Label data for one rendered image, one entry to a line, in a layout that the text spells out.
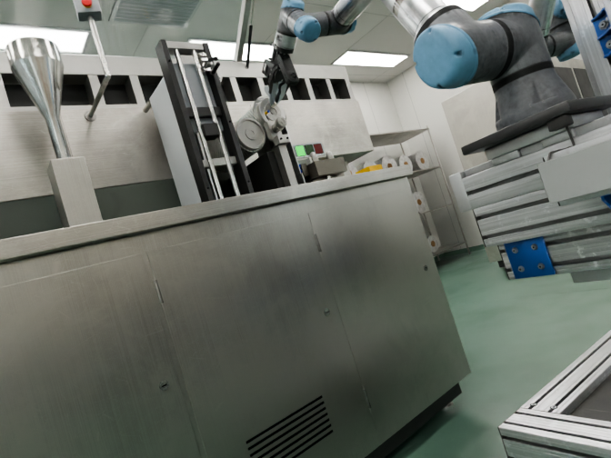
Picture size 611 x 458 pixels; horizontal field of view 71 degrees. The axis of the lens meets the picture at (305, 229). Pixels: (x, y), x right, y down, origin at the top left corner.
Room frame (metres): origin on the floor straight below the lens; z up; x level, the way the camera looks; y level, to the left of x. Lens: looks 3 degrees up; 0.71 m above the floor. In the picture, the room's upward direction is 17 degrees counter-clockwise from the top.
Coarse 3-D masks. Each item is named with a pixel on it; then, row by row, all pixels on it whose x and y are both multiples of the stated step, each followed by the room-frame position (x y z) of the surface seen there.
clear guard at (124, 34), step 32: (0, 0) 1.34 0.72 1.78; (32, 0) 1.39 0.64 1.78; (64, 0) 1.44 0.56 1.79; (128, 0) 1.56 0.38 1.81; (160, 0) 1.63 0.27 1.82; (192, 0) 1.71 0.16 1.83; (224, 0) 1.79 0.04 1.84; (0, 32) 1.39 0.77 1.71; (32, 32) 1.44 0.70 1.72; (64, 32) 1.50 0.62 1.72; (128, 32) 1.63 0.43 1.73; (160, 32) 1.71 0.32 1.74; (192, 32) 1.79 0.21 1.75; (224, 32) 1.88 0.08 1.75
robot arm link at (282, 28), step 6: (288, 0) 1.36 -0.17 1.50; (294, 0) 1.36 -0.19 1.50; (300, 0) 1.39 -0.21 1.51; (282, 6) 1.38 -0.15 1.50; (288, 6) 1.37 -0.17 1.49; (294, 6) 1.37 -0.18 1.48; (300, 6) 1.37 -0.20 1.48; (282, 12) 1.39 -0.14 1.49; (288, 12) 1.37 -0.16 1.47; (282, 18) 1.39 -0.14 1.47; (282, 24) 1.41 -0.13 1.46; (276, 30) 1.44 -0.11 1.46; (282, 30) 1.42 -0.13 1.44; (288, 30) 1.41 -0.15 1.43; (294, 36) 1.43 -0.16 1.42
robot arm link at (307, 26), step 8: (288, 16) 1.36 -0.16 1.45; (296, 16) 1.33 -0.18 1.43; (304, 16) 1.31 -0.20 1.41; (312, 16) 1.32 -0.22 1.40; (320, 16) 1.34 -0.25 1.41; (288, 24) 1.37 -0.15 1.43; (296, 24) 1.32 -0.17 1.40; (304, 24) 1.30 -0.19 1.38; (312, 24) 1.31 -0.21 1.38; (320, 24) 1.34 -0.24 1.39; (328, 24) 1.35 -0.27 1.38; (296, 32) 1.33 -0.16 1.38; (304, 32) 1.31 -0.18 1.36; (312, 32) 1.33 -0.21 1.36; (320, 32) 1.34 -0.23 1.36; (304, 40) 1.34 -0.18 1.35; (312, 40) 1.34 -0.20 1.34
